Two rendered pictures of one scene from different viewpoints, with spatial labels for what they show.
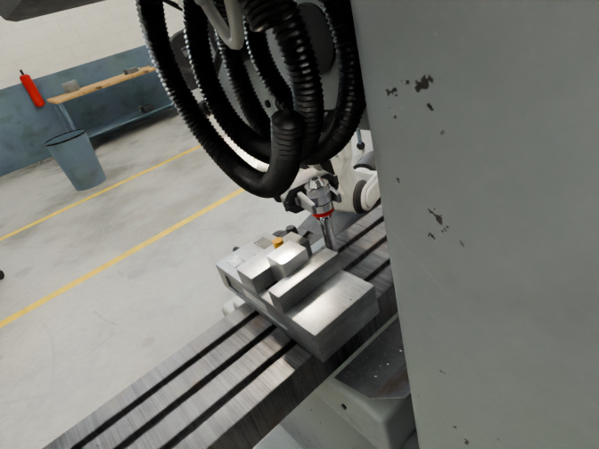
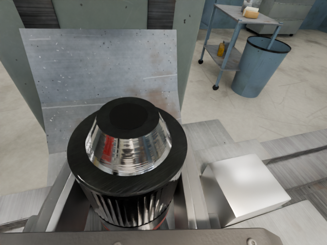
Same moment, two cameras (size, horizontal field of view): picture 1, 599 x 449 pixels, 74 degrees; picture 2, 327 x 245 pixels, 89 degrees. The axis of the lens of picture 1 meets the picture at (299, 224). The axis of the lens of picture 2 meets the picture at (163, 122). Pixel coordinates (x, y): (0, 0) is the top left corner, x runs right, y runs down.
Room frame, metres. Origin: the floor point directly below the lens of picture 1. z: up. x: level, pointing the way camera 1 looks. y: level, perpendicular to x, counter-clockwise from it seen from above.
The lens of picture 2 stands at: (0.73, -0.03, 1.22)
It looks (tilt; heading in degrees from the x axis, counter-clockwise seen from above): 45 degrees down; 191
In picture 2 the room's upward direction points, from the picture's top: 7 degrees clockwise
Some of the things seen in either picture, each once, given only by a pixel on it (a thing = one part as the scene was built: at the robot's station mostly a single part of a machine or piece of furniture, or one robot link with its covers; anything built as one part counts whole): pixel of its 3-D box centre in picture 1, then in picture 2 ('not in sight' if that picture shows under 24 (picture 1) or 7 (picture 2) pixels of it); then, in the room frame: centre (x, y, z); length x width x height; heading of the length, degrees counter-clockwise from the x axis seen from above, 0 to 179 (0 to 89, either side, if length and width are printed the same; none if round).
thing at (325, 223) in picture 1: (328, 234); not in sight; (0.69, -0.05, 1.05); 0.03 x 0.03 x 0.11
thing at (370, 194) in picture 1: (354, 191); not in sight; (1.54, -0.27, 0.68); 0.21 x 0.20 x 0.13; 140
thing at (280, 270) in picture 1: (290, 264); (235, 192); (0.63, 0.04, 1.04); 0.06 x 0.05 x 0.06; 122
